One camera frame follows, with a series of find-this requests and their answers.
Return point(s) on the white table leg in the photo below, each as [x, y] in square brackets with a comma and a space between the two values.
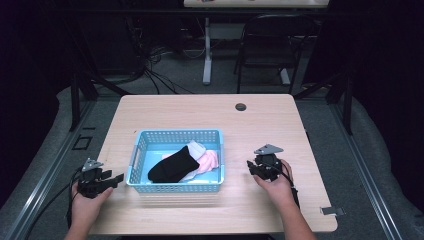
[207, 56]

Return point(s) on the white sock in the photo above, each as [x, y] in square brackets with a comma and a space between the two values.
[196, 149]

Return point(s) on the person's left hand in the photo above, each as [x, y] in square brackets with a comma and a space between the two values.
[85, 206]

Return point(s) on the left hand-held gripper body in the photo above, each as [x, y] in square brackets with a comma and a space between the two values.
[90, 180]

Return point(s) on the aluminium frame rail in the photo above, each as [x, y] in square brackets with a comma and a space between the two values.
[46, 180]
[363, 173]

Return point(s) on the black metal stand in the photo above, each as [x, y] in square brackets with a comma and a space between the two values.
[75, 100]
[347, 103]

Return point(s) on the pink sock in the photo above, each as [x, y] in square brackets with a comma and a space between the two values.
[209, 161]

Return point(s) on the person's right hand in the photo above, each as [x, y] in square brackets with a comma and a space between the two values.
[279, 188]

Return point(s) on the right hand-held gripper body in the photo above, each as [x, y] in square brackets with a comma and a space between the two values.
[268, 160]

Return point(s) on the grey tape piece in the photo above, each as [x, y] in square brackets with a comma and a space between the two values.
[332, 211]

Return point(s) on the blue plastic basket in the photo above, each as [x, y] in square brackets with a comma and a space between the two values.
[146, 156]

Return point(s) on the black folding chair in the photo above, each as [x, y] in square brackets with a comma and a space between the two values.
[273, 63]

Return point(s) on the black sock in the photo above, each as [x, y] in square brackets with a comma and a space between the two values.
[173, 166]

